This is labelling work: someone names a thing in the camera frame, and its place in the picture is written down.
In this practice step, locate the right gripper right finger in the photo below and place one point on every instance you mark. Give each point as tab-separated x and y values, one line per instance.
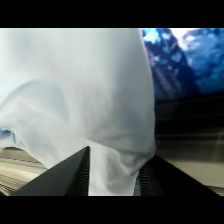
173	181

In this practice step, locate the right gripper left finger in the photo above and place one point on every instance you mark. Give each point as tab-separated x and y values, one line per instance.
63	178

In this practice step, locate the light blue shirt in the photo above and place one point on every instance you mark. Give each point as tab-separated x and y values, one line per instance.
83	96

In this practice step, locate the silver frame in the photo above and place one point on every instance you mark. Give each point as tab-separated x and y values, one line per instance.
20	170

